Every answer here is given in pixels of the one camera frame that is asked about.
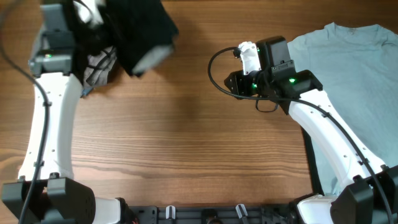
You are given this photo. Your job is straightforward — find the black shorts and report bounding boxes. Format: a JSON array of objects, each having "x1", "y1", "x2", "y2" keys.
[{"x1": 101, "y1": 0, "x2": 179, "y2": 77}]

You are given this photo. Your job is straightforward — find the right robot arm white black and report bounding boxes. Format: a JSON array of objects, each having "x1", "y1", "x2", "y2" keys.
[{"x1": 224, "y1": 37, "x2": 397, "y2": 223}]

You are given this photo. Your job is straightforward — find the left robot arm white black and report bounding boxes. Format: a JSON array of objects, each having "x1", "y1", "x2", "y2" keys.
[{"x1": 1, "y1": 1, "x2": 139, "y2": 223}]

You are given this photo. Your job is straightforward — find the folded grey shirt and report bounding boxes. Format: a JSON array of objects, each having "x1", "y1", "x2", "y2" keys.
[{"x1": 83, "y1": 46, "x2": 117, "y2": 89}]

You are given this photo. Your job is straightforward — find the folded blue denim garment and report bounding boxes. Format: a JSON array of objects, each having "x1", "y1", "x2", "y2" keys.
[{"x1": 81, "y1": 88, "x2": 93, "y2": 98}]

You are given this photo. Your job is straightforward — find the light blue t-shirt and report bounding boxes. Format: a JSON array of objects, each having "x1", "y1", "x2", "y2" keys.
[{"x1": 287, "y1": 22, "x2": 398, "y2": 197}]

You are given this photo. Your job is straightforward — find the black mounting rail base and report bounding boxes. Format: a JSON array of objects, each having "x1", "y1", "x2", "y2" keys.
[{"x1": 130, "y1": 204, "x2": 299, "y2": 224}]

